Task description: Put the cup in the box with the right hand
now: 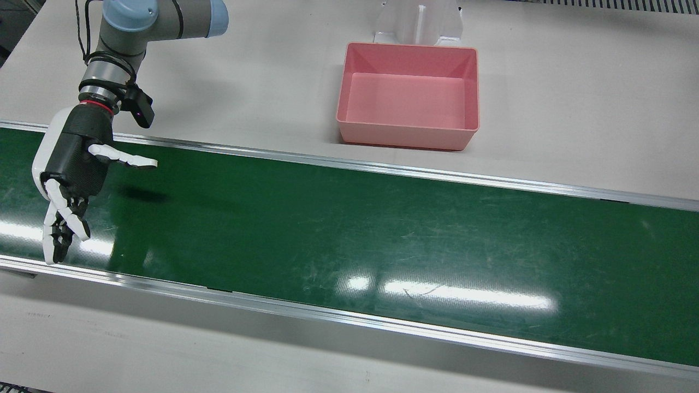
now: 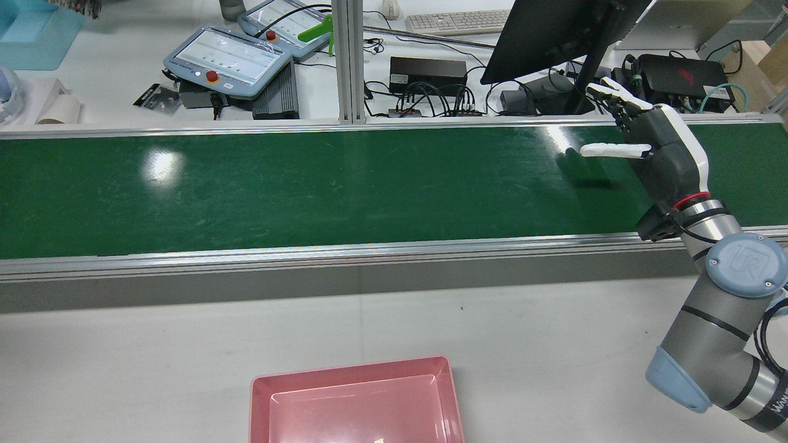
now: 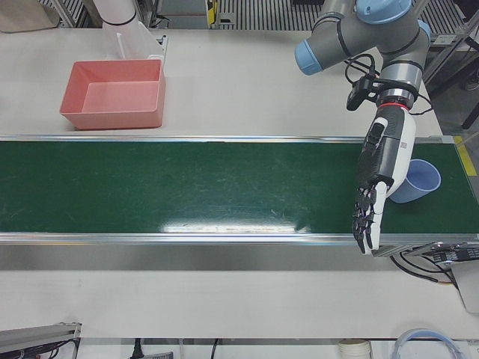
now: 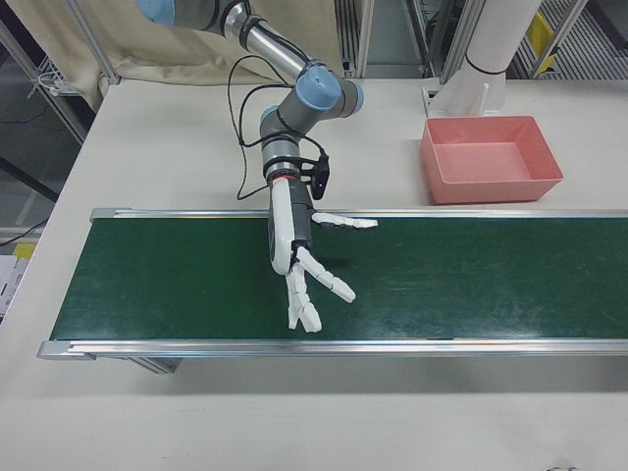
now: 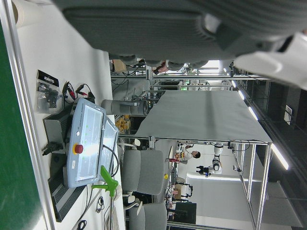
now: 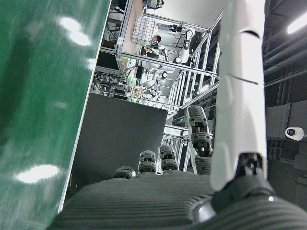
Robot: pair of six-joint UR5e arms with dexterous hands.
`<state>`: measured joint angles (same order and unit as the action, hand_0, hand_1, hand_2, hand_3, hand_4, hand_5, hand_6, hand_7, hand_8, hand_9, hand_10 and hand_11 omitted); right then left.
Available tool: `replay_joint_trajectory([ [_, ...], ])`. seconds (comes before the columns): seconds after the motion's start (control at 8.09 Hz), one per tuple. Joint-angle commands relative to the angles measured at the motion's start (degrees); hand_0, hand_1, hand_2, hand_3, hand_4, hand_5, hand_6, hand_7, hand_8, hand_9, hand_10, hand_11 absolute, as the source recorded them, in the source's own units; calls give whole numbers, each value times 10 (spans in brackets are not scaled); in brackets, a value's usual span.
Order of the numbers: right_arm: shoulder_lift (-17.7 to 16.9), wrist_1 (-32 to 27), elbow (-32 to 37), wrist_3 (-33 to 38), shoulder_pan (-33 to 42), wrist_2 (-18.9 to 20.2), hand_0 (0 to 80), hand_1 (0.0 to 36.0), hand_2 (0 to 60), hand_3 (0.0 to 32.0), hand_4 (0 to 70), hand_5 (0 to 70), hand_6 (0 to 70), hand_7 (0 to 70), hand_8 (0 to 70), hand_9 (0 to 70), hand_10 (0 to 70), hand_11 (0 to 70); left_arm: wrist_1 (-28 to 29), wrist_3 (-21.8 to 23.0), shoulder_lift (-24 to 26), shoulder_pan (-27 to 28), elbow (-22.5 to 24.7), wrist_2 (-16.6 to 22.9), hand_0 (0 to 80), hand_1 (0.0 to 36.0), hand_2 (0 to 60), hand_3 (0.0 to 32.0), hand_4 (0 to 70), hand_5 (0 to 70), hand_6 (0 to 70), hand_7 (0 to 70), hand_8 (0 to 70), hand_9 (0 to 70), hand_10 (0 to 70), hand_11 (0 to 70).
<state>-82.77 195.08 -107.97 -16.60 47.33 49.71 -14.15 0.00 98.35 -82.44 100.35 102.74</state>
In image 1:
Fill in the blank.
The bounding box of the aluminium conveyor side rail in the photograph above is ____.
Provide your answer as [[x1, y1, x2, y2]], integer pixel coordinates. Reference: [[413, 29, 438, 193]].
[[0, 120, 699, 212], [0, 255, 699, 381]]

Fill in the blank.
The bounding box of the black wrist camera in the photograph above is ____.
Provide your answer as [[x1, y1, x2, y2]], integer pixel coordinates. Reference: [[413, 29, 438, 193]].
[[121, 83, 155, 129]]

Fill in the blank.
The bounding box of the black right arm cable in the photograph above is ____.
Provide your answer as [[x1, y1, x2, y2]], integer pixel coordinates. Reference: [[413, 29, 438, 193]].
[[75, 0, 137, 91]]

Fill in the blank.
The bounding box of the pink plastic box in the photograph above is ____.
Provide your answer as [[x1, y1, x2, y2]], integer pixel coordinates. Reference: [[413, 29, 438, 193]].
[[335, 42, 480, 152]]

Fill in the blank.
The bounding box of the green conveyor belt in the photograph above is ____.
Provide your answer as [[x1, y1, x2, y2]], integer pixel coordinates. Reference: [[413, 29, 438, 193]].
[[0, 128, 699, 367]]

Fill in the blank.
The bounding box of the white plastic stand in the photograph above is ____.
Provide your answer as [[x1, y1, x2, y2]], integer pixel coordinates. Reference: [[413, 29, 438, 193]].
[[374, 0, 464, 47]]

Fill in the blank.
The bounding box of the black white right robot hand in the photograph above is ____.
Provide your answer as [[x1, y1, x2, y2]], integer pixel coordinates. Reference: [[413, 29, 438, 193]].
[[31, 103, 159, 266]]

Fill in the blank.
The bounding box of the grey vent grille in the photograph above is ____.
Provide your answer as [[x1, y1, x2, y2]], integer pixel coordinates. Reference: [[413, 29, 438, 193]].
[[505, 0, 699, 15]]

